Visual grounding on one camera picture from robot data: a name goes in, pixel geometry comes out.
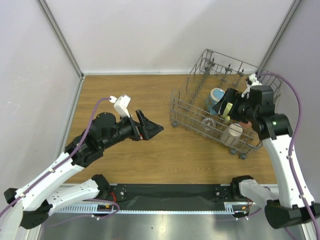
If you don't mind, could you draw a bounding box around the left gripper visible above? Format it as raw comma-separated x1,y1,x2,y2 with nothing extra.
100,109,163,150

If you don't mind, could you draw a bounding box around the blue mug orange inside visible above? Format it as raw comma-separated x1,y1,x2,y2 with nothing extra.
204,88,225,116

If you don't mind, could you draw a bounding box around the yellow mug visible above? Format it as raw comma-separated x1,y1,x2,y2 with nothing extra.
222,102,233,121

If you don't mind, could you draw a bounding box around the pink patterned mug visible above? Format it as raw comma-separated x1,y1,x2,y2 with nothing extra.
237,121,252,129

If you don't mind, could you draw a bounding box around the clear plastic cup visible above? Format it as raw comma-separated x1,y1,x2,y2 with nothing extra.
200,117,216,138

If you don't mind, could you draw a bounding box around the beige plastic cup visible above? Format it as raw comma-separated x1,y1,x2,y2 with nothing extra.
220,123,243,147

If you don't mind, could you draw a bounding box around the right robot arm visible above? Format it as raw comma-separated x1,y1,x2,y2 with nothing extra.
213,85,320,229

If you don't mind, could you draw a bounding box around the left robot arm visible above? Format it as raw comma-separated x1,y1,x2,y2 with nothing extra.
4,110,164,230

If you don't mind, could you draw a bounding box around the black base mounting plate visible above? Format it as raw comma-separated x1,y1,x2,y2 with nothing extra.
109,183,248,203

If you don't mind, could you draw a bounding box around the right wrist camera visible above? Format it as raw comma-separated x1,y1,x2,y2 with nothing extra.
241,73,262,98

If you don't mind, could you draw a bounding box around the grey wire dish rack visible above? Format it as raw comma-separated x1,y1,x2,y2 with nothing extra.
170,49,289,160

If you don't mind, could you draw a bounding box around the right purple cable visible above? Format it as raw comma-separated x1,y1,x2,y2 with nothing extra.
237,70,320,240

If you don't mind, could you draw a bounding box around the grey cable duct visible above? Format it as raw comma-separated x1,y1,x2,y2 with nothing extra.
57,201,249,215

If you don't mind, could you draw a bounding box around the right aluminium frame post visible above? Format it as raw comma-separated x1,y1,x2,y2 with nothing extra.
255,0,303,74

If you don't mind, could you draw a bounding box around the aluminium frame post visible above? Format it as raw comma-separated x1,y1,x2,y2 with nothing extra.
36,0,84,79
255,0,303,74

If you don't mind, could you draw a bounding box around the left aluminium frame post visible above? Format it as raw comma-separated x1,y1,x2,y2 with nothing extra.
36,0,84,79

